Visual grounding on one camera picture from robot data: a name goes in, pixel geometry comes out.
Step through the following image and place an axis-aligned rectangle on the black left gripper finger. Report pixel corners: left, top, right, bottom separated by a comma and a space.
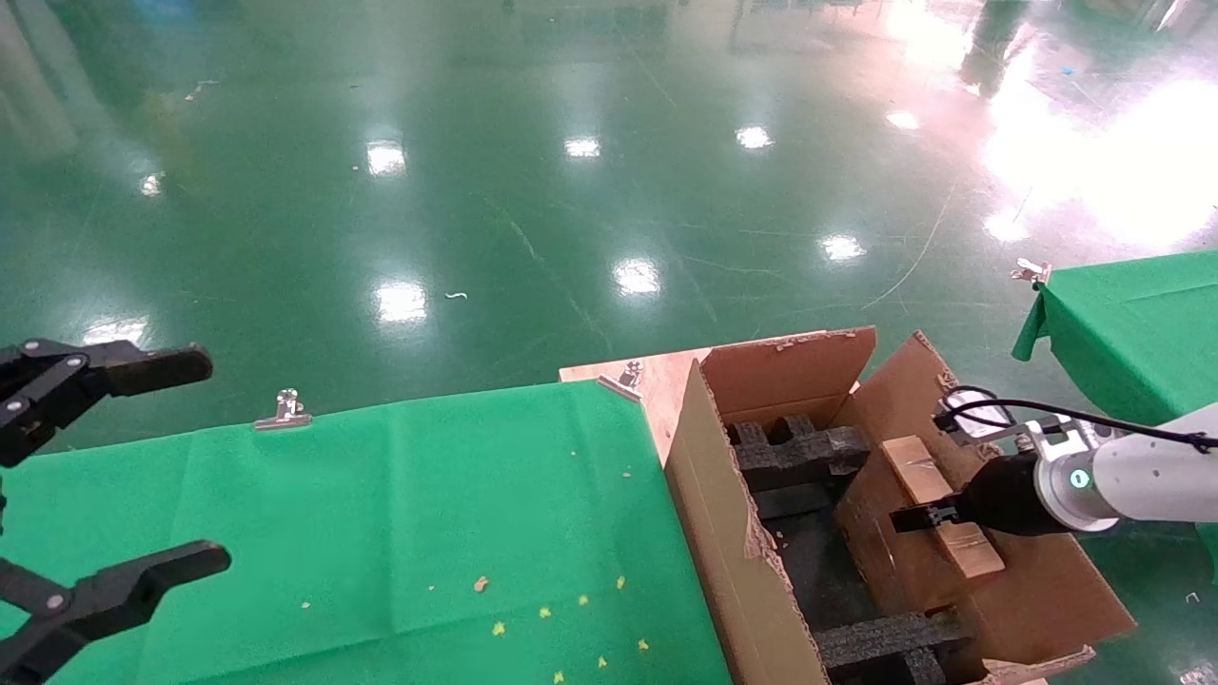
0, 542, 233, 685
0, 340, 215, 469

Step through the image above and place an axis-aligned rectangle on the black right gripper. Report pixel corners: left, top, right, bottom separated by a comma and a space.
890, 453, 1046, 538

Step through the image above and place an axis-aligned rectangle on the small brown cardboard box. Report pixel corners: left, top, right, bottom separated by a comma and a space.
880, 435, 1008, 581

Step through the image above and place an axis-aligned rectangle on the large open cardboard carton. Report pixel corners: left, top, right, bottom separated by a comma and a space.
664, 326, 1138, 685

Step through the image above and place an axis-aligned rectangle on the large green table cloth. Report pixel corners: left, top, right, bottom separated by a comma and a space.
0, 381, 734, 685

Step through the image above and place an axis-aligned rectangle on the small green table cloth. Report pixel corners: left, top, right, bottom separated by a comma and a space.
1011, 249, 1218, 583

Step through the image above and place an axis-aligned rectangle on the silver camera mounting bracket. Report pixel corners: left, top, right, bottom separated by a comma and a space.
1013, 417, 1112, 460

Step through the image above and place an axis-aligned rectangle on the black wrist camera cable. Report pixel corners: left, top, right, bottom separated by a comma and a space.
935, 384, 1218, 455

